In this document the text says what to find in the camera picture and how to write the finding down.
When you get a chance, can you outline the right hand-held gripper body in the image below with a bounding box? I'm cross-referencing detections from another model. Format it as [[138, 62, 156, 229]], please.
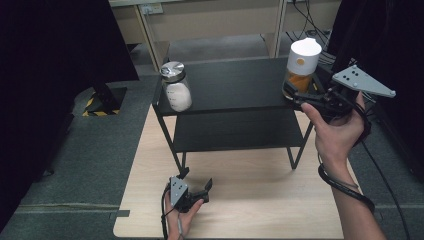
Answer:
[[294, 64, 397, 123]]

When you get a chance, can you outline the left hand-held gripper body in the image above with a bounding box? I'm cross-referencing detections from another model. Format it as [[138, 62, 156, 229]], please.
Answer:
[[169, 175, 210, 214]]

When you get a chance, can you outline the glass jar with white lid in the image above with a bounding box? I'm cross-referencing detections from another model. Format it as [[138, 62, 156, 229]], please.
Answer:
[[282, 37, 323, 100]]

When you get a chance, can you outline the black two-tier shelf rack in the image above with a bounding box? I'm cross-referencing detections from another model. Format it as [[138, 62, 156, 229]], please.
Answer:
[[151, 49, 328, 176]]

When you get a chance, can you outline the glass jar with metal lid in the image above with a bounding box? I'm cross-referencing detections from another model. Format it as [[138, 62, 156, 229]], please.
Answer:
[[159, 60, 193, 113]]

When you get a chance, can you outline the person's left hand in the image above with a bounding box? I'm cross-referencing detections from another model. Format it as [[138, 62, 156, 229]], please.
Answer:
[[164, 199, 205, 240]]

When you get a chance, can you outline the person's right hand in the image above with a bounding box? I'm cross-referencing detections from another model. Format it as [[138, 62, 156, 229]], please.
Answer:
[[300, 92, 366, 167]]

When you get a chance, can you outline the black curtain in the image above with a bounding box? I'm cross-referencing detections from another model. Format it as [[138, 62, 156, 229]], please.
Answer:
[[327, 0, 424, 183], [0, 0, 140, 233]]

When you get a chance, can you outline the black stand base striped tape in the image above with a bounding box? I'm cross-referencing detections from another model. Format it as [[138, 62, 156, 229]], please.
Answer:
[[81, 86, 129, 118]]

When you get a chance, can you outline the left hand-held gripper cable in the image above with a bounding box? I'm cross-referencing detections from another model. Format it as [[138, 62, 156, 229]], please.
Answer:
[[160, 184, 172, 240]]

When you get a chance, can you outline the hand-held gripper cable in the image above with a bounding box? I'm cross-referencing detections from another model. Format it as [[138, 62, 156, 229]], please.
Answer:
[[160, 184, 172, 240], [317, 99, 377, 215]]

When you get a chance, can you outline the bundle of black cables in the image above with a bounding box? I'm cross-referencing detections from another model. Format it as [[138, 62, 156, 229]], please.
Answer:
[[285, 0, 338, 66]]

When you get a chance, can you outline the light wooden desk frame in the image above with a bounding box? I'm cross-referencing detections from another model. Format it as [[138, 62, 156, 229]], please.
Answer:
[[108, 0, 342, 73]]

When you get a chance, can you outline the long black floor cable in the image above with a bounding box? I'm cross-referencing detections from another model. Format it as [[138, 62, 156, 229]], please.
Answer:
[[360, 109, 412, 240]]

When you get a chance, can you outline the right hand-held gripper cable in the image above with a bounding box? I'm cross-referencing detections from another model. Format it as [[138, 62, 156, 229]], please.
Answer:
[[317, 99, 377, 215]]

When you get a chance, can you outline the white wall socket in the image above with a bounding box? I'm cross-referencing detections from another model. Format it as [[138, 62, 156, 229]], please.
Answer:
[[139, 2, 165, 16]]

